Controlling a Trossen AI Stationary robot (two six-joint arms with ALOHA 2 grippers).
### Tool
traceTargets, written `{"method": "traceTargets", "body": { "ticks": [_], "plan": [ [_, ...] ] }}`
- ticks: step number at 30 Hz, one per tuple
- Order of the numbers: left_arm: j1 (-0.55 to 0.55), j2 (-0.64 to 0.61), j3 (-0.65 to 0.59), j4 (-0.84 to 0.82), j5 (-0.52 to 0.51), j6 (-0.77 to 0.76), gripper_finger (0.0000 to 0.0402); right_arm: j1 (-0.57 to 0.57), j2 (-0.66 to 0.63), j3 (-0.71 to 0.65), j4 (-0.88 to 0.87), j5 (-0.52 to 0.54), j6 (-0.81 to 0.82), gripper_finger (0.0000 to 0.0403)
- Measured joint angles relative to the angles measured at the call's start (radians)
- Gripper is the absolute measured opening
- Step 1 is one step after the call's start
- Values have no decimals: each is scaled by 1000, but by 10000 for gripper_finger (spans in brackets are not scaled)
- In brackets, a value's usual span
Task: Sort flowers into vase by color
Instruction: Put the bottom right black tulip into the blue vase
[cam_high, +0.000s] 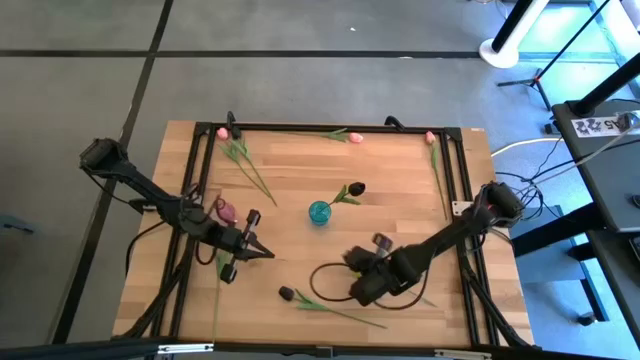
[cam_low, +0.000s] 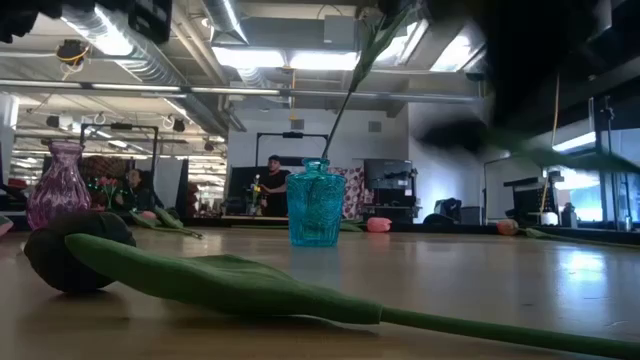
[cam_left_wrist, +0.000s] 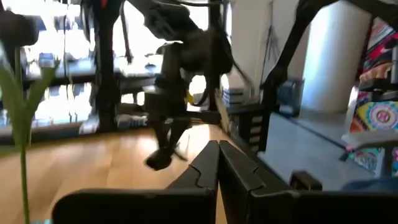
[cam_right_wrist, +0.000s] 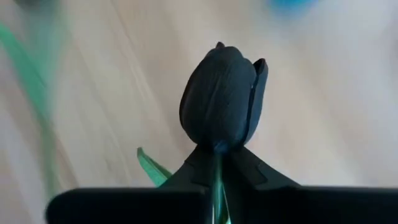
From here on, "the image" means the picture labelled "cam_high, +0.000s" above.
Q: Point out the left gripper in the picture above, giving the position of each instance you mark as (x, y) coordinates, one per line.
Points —
(235, 241)

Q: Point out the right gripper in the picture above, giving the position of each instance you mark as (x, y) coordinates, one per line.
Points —
(387, 277)

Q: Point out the purple glass vase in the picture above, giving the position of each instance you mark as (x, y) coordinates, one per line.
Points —
(227, 212)

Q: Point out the pink artificial tulip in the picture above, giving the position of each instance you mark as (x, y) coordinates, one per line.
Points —
(222, 133)
(430, 137)
(356, 138)

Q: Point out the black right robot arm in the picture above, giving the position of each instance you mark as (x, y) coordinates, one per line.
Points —
(450, 232)

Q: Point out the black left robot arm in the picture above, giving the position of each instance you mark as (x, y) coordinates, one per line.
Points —
(150, 192)

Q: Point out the teal glass vase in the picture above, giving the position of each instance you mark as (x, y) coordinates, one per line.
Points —
(320, 212)

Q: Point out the black horizontal beam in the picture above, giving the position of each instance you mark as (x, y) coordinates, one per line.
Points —
(75, 350)

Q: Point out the bluish chair part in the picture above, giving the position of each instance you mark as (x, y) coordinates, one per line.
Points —
(15, 225)

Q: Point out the white and black pole stand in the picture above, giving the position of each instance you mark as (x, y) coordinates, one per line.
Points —
(500, 55)

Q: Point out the black tripod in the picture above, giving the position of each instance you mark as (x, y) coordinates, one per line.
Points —
(535, 80)

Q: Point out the dark grey side table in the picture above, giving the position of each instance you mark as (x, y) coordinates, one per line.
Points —
(610, 165)

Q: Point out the white paper label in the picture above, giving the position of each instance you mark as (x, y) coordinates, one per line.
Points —
(595, 126)

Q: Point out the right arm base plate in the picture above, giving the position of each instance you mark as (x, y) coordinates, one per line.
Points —
(461, 207)

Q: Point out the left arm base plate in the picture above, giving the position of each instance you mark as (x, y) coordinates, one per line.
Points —
(143, 205)

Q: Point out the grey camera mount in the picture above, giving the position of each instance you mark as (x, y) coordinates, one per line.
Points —
(324, 352)

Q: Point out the silver metal bracket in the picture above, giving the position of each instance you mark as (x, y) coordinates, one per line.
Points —
(462, 354)
(185, 348)

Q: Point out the black aluminium table frame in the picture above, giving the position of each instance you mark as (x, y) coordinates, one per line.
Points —
(325, 128)

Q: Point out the black post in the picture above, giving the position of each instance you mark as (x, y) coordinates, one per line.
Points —
(605, 87)

